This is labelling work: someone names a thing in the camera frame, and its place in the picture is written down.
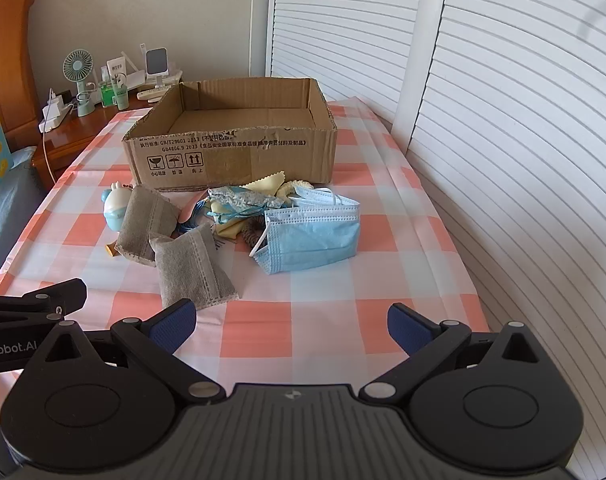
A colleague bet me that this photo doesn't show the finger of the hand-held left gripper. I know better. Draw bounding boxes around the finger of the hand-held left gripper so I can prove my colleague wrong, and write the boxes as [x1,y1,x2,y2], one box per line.
[0,279,88,325]

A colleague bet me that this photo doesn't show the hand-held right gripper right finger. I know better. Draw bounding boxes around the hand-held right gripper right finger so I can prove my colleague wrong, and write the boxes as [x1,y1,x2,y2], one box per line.
[359,303,558,403]

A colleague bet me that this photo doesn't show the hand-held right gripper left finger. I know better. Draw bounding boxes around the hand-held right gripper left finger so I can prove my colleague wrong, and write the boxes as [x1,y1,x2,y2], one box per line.
[25,298,228,406]

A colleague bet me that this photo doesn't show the grey face masks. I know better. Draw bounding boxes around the grey face masks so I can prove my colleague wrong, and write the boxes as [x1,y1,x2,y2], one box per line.
[149,223,238,309]

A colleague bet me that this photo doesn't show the grey fabric sachet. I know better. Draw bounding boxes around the grey fabric sachet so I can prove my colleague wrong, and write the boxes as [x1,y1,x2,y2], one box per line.
[114,186,180,262]

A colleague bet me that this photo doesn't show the blue face mask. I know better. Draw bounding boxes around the blue face mask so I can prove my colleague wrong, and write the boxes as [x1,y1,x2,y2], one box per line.
[252,204,362,275]
[290,185,360,212]

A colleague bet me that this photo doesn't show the cardboard box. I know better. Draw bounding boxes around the cardboard box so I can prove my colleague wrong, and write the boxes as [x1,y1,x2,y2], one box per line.
[122,78,338,192]

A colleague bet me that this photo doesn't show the cream fluffy hair tie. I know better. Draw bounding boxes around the cream fluffy hair tie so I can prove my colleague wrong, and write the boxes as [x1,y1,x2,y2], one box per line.
[278,178,314,202]

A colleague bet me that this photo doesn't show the pink soft strip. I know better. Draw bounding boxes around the pink soft strip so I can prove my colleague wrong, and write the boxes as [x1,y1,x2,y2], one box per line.
[175,187,210,227]

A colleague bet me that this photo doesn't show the blue bedding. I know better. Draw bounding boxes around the blue bedding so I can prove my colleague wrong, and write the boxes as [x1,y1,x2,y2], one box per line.
[0,145,47,281]

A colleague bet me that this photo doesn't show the pink white checkered tablecloth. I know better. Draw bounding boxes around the pink white checkered tablecloth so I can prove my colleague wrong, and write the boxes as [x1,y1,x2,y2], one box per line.
[0,96,491,426]

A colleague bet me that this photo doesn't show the blue round toy figure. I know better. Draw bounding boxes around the blue round toy figure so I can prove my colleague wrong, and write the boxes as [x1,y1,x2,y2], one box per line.
[101,182,134,233]

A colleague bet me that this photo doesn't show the blue plastic tassel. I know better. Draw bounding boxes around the blue plastic tassel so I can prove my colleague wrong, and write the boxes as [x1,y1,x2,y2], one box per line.
[182,200,210,234]

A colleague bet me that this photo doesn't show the yellow cleaning cloth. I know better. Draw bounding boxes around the yellow cleaning cloth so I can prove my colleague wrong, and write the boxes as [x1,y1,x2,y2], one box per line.
[213,172,290,239]

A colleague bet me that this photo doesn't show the white power strip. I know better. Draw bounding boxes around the white power strip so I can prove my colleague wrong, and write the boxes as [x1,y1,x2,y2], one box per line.
[41,87,72,134]

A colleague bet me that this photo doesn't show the wooden nightstand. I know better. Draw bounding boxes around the wooden nightstand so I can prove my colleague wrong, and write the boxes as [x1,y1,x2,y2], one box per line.
[37,94,160,187]

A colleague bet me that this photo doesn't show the white louvered closet door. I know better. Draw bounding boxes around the white louvered closet door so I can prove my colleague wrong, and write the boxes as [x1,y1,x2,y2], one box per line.
[265,0,452,112]
[390,0,606,480]

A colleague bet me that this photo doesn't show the wooden headboard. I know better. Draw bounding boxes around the wooden headboard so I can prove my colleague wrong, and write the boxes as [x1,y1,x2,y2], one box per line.
[0,0,52,154]

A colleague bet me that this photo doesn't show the green sanitizer bottle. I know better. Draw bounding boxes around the green sanitizer bottle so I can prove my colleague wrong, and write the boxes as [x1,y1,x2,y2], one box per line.
[99,72,116,109]

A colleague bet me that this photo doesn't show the green tube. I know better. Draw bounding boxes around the green tube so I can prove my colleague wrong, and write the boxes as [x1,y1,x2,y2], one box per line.
[112,72,130,111]

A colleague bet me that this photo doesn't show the green handheld fan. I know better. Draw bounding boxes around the green handheld fan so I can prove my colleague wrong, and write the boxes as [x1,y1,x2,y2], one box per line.
[63,49,96,116]

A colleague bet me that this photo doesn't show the white small box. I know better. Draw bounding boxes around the white small box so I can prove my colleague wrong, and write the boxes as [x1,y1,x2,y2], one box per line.
[118,62,148,91]

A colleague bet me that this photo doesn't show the small standing mirror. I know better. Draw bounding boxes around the small standing mirror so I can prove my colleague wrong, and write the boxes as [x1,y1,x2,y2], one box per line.
[146,47,178,87]

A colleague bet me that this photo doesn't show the dark fluffy hair tie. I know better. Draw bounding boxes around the dark fluffy hair tie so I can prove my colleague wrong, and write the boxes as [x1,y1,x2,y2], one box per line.
[239,219,270,247]

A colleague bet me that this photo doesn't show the blue cord loop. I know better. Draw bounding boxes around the blue cord loop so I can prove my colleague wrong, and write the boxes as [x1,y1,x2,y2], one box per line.
[205,207,264,225]

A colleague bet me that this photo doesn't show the white cable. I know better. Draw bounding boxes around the white cable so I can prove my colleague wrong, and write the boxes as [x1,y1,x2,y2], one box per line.
[39,130,57,187]

